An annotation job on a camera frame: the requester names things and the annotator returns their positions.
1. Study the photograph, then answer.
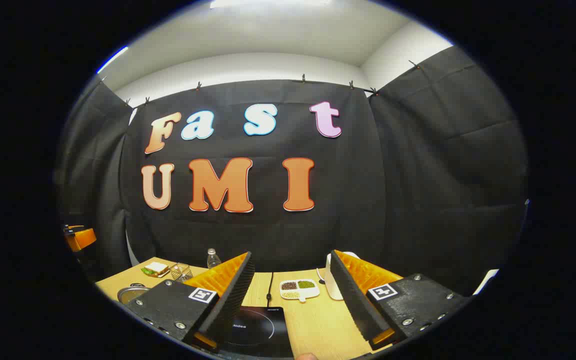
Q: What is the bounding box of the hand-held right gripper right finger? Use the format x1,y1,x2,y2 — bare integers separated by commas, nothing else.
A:
328,249,471,352

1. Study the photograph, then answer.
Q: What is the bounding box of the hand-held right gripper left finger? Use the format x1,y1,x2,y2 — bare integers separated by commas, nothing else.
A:
124,251,257,352

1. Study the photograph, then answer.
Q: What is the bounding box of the black induction cooktop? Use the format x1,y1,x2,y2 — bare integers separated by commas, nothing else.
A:
218,306,295,359

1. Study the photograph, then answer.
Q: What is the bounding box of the stainless steel pot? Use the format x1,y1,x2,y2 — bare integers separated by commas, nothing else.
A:
117,283,151,305

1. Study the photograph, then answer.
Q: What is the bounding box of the white toaster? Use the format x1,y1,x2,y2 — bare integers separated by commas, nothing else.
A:
325,251,361,301

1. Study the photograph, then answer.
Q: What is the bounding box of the white divided seasoning dish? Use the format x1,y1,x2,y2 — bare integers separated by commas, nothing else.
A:
279,279,321,303

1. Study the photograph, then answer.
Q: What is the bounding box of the sandwich with lettuce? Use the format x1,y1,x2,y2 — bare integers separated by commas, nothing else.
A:
141,261,170,277

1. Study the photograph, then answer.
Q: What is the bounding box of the black backdrop cloth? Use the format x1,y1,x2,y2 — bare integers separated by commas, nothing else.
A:
54,45,529,296

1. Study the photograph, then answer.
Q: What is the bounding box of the wire mesh basket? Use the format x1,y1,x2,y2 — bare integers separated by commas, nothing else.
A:
170,263,194,282

